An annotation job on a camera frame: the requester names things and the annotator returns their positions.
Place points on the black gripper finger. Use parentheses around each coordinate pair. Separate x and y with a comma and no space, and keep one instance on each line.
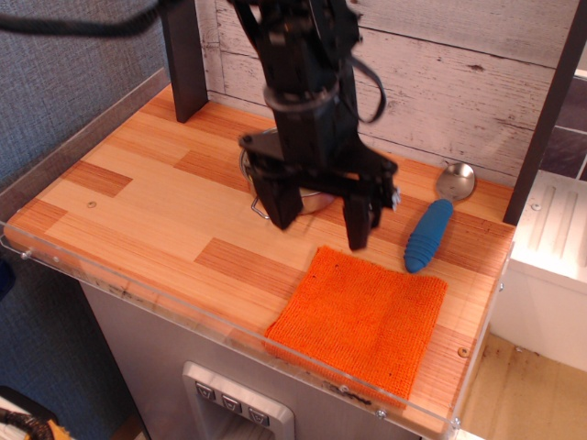
(281,199)
(361,214)

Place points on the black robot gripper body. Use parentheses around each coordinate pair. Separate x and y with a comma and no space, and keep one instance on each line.
(321,139)

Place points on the orange towel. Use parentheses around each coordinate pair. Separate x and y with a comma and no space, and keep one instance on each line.
(360,324)

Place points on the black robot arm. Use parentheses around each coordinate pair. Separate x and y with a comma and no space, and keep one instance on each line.
(305,50)

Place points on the small steel pot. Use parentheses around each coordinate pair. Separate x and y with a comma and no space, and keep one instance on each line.
(313,201)

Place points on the clear acrylic table guard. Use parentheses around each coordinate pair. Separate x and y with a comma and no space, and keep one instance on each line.
(156,213)

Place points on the steel dispenser panel with buttons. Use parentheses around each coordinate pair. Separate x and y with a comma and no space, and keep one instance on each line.
(225,409)

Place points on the orange object bottom left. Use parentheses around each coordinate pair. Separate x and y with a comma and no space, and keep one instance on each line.
(58,432)

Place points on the blue-handled metal spoon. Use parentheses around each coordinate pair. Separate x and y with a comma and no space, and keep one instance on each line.
(454,184)

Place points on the dark right shelf post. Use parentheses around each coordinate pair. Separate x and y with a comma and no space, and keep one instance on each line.
(557,92)

